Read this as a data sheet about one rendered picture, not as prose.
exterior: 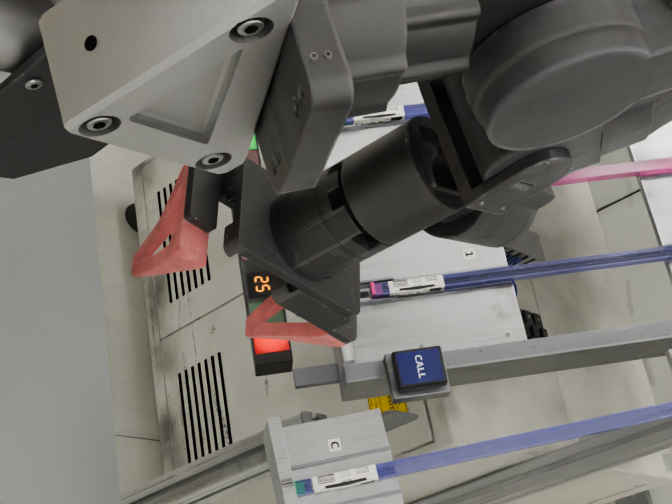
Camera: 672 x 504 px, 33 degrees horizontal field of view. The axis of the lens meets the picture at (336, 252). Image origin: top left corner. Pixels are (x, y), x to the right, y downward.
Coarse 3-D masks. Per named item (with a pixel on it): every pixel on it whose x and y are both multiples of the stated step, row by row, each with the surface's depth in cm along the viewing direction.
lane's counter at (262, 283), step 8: (256, 272) 122; (264, 272) 122; (248, 280) 122; (256, 280) 122; (264, 280) 122; (248, 288) 121; (256, 288) 121; (264, 288) 121; (256, 296) 121; (264, 296) 121
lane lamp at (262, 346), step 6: (258, 342) 118; (264, 342) 118; (270, 342) 119; (276, 342) 119; (282, 342) 119; (288, 342) 119; (258, 348) 118; (264, 348) 118; (270, 348) 118; (276, 348) 118; (282, 348) 118; (288, 348) 118
